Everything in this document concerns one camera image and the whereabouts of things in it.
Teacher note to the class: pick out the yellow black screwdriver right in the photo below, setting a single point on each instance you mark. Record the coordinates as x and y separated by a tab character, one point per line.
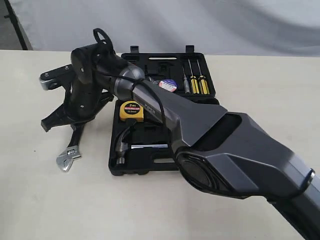
204	89

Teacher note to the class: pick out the black plastic tool case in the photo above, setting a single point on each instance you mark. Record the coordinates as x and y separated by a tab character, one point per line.
158	66

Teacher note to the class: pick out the clear test pen screwdriver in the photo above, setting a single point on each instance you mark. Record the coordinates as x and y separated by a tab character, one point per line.
185	81

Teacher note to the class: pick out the adjustable wrench black handle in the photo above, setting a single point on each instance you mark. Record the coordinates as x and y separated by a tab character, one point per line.
65	160

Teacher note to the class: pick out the yellow black screwdriver left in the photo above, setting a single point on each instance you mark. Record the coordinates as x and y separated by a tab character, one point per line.
193	80

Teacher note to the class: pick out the yellow black screwdriver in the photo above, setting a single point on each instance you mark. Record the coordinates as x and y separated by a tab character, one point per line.
193	80
204	89

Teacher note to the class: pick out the black electrical tape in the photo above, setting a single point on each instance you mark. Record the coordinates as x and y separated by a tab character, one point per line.
167	84

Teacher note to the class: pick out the claw hammer black handle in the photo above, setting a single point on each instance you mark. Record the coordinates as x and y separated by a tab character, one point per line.
122	147

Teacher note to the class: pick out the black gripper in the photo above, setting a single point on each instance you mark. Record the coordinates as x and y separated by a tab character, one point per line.
82	105

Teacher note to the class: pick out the black metal stand pole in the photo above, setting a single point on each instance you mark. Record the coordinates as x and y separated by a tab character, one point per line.
11	16

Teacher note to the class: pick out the yellow tape measure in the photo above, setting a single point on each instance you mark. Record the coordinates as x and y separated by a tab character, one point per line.
131	110

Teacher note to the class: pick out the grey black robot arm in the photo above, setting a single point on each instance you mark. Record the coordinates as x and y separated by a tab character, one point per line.
218	152

